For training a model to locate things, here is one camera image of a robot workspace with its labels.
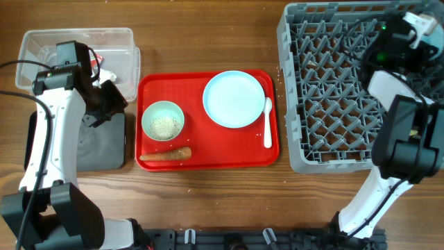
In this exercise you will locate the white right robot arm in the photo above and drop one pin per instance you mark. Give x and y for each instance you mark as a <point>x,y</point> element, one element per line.
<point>409,145</point>

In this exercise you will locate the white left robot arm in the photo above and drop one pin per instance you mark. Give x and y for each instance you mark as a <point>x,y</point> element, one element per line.
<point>49,211</point>

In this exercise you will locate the green bowl with rice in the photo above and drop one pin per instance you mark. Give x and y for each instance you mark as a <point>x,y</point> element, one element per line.
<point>163,121</point>

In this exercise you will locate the grey dishwasher rack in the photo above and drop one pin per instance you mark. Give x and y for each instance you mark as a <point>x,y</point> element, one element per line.
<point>331,120</point>

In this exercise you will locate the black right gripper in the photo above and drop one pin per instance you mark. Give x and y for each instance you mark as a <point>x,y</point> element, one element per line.
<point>418,54</point>

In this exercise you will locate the white plastic spoon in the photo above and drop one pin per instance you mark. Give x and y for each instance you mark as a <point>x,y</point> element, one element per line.
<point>267,125</point>

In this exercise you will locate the black waste tray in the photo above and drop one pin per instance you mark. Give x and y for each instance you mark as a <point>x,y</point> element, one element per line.
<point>104,147</point>

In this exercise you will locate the light blue bowl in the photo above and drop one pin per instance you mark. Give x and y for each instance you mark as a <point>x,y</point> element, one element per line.
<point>432,45</point>

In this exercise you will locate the white tissue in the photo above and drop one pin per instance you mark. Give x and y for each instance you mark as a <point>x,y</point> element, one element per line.
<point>105,75</point>

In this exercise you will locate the light blue plate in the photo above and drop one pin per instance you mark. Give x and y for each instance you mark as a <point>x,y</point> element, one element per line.
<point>233,99</point>

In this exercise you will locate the clear plastic waste bin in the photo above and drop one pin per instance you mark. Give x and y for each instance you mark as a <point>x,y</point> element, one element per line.
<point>115,45</point>

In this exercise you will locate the red snack wrapper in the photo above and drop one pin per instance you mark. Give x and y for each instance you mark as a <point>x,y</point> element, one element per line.
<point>95,60</point>

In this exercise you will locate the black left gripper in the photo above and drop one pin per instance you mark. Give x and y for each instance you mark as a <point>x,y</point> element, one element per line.
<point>117,103</point>

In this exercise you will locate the orange carrot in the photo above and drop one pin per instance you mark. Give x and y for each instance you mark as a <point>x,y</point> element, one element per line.
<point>182,153</point>

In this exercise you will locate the red plastic tray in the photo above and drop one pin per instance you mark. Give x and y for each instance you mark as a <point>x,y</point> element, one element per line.
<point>212,146</point>

